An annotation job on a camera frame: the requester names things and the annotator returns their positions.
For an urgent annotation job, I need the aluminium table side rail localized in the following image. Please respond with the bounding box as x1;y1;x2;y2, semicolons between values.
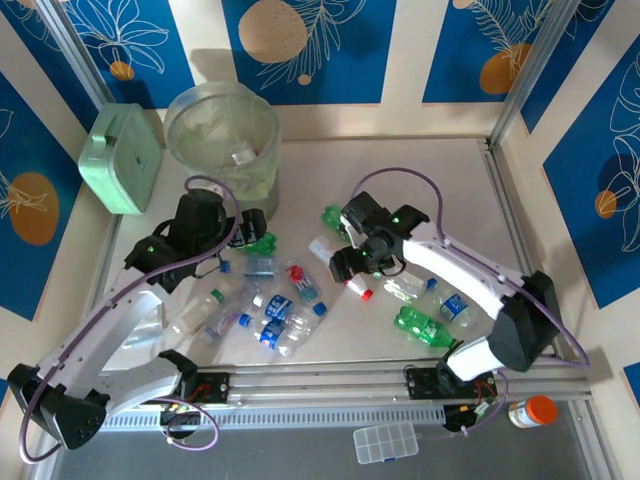
485;139;591;396

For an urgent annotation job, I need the jar with orange lid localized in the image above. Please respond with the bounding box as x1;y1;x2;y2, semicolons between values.
508;394;559;430

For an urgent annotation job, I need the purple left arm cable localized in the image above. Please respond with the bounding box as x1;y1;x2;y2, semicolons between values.
19;174;240;464

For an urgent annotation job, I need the aluminium frame post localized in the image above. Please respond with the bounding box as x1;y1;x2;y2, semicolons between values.
34;0;120;109
489;0;584;146

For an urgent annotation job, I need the black base electronics module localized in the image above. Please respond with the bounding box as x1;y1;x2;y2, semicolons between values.
442;398;501;435
158;399;204;441

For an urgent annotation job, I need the clear bottle red cap blue label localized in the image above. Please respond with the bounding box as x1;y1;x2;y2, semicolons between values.
285;263;321;304

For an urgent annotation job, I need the clear square bottle blue band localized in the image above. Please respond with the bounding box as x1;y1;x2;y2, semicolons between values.
218;255;281;282

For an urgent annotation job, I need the white-capped bottle blue label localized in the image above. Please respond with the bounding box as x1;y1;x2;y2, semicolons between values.
251;293;321;331

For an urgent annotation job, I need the mint green plastic case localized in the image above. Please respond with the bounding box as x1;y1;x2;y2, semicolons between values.
77;103;165;216

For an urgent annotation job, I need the clear bin with plastic liner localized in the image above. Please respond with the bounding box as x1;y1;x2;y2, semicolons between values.
163;82;281;224

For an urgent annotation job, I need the clear bottle pink label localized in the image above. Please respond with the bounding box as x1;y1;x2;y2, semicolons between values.
198;282;262;346

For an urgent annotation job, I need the clear compartment organiser box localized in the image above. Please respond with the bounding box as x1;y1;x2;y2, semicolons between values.
352;421;419;465

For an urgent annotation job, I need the slotted grey cable duct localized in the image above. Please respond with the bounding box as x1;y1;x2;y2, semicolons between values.
104;405;446;432

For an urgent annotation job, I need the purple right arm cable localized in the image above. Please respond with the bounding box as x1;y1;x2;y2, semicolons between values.
351;167;591;436

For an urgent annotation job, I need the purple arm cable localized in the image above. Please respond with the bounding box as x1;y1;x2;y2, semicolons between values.
19;174;240;464
351;167;591;436

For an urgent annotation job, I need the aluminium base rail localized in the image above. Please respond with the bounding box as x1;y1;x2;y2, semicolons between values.
99;357;591;409

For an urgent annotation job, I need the clear bottle white label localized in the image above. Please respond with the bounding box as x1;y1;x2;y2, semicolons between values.
231;142;257;166

